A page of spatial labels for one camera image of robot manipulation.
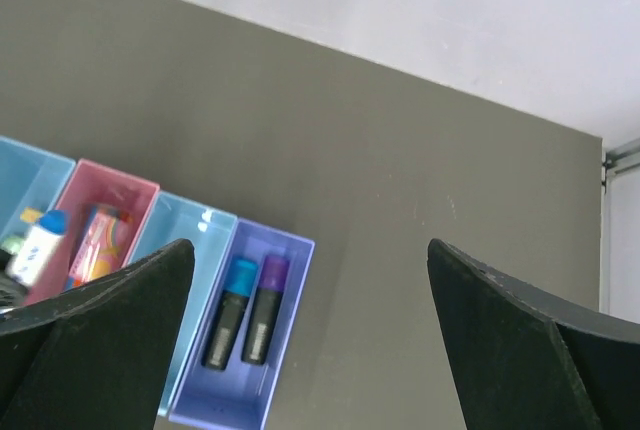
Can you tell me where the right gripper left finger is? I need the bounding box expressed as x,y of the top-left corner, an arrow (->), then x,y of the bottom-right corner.
1,239 -> 195,430

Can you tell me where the purple black highlighter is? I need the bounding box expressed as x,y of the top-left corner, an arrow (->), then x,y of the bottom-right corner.
241,255 -> 290,365

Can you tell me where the green highlighter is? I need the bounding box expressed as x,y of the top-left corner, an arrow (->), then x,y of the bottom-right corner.
0,234 -> 25,256

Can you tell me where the yellow eraser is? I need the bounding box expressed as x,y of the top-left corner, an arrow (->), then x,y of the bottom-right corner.
20,207 -> 43,224

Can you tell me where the purple drawer bin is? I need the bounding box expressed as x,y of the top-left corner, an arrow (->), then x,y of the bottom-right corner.
168,219 -> 314,429

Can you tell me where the white blue pen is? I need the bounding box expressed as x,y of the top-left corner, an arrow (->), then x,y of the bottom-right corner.
6,210 -> 68,289

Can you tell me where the light blue bin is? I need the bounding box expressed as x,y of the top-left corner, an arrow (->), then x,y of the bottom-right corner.
128,191 -> 237,417
1,136 -> 76,240

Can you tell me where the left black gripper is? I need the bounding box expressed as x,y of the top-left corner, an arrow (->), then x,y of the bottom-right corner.
0,250 -> 29,313

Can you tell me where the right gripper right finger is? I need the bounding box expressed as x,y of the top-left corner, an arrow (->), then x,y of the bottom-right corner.
427,239 -> 639,429

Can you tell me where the crayon tube pink cap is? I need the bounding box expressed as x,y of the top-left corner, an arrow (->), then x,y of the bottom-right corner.
64,203 -> 134,291

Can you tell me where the pink drawer bin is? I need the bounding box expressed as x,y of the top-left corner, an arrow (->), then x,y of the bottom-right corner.
26,159 -> 160,305

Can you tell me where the right aluminium frame post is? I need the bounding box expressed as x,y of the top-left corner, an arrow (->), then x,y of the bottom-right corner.
602,138 -> 640,192

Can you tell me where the blue black marker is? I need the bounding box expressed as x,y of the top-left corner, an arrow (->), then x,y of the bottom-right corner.
203,256 -> 258,371

